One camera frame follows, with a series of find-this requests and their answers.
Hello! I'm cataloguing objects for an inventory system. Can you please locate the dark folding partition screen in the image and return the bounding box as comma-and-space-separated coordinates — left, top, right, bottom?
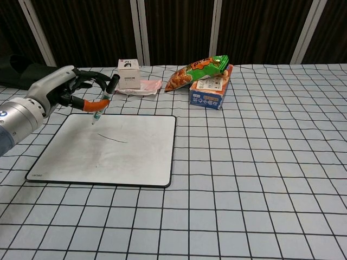
0, 0, 347, 68

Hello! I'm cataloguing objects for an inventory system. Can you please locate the white dry-erase board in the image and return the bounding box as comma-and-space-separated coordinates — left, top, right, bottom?
24, 113, 177, 188

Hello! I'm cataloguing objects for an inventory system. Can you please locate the white black checked tablecloth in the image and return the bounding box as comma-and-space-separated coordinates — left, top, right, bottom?
0, 63, 347, 260

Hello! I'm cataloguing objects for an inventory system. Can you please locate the pink white plastic packet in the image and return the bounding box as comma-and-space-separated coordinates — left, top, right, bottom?
113, 79, 163, 96

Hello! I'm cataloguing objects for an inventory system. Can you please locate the small white product box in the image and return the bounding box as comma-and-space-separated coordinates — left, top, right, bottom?
117, 58, 142, 90

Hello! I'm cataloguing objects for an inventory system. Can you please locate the orange blue tissue box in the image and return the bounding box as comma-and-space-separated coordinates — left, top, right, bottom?
188, 64, 235, 111

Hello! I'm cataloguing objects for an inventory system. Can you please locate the green orange snack bag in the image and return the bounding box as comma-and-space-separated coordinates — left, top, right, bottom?
164, 54, 230, 94

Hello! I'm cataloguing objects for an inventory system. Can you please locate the green white marker pen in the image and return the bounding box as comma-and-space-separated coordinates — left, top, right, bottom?
91, 73, 120, 126

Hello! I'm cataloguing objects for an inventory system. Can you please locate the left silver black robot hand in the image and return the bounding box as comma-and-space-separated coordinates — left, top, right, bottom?
27, 64, 112, 118

